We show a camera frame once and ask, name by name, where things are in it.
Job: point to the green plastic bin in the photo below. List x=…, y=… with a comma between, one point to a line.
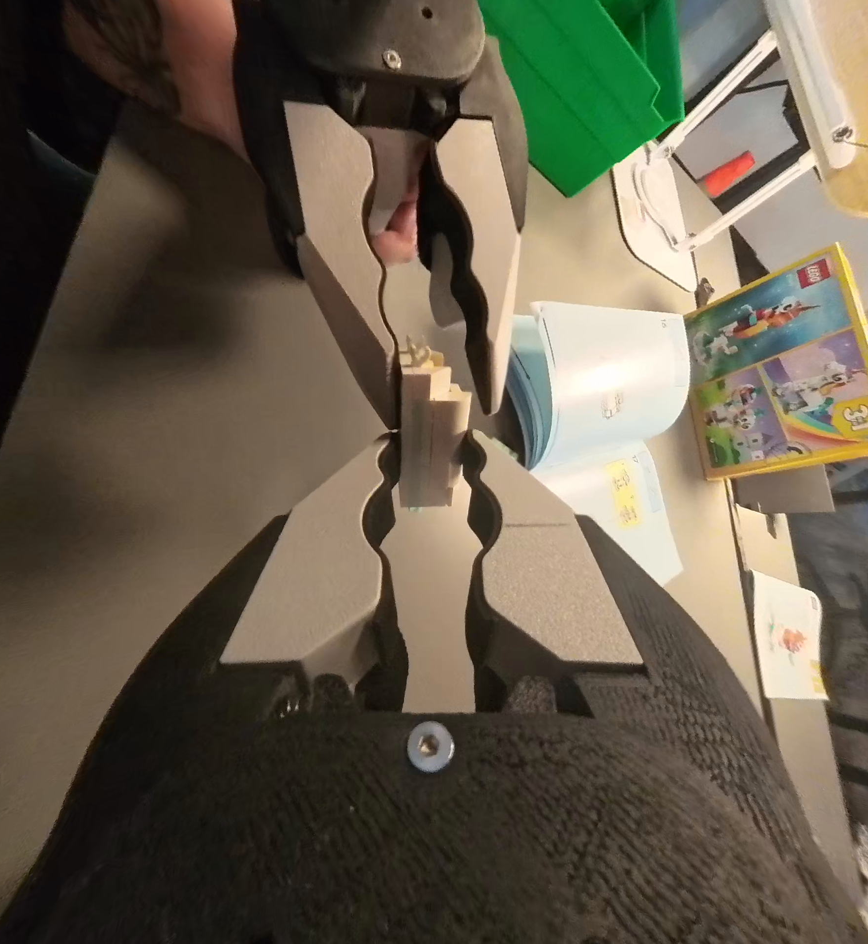
x=581, y=81

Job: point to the person's dark clothing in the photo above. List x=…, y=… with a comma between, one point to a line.
x=14, y=221

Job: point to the leaflet with orange figure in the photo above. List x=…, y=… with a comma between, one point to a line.
x=788, y=634

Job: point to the wooden book stand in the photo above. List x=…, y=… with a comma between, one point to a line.
x=832, y=96

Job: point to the white lego build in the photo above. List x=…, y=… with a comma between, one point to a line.
x=430, y=420

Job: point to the person's left forearm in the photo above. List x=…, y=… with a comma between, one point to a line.
x=183, y=66

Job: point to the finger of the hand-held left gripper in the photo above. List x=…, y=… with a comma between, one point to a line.
x=489, y=243
x=331, y=221

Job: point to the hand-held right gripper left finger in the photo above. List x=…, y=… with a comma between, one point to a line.
x=309, y=590

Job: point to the person's left hand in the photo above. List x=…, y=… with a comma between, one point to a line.
x=397, y=232

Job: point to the grey laptop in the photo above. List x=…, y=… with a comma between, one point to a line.
x=780, y=490

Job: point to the open light blue instruction booklet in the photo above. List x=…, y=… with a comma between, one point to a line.
x=611, y=369

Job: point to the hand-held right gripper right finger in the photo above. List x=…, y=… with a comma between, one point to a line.
x=552, y=590

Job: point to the yellow lego box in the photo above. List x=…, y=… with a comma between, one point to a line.
x=795, y=369

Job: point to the red object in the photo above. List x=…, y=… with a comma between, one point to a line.
x=730, y=173

